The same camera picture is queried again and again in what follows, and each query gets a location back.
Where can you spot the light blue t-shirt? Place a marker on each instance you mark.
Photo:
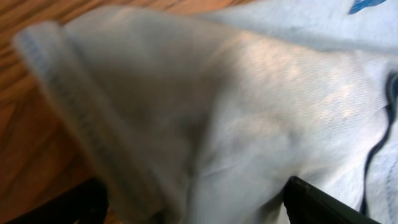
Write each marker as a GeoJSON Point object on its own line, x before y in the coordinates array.
{"type": "Point", "coordinates": [204, 118]}

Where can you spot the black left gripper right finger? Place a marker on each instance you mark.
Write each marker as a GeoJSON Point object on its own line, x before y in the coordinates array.
{"type": "Point", "coordinates": [306, 204]}

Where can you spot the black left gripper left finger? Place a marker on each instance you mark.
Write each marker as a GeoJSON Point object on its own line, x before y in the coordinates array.
{"type": "Point", "coordinates": [87, 203]}

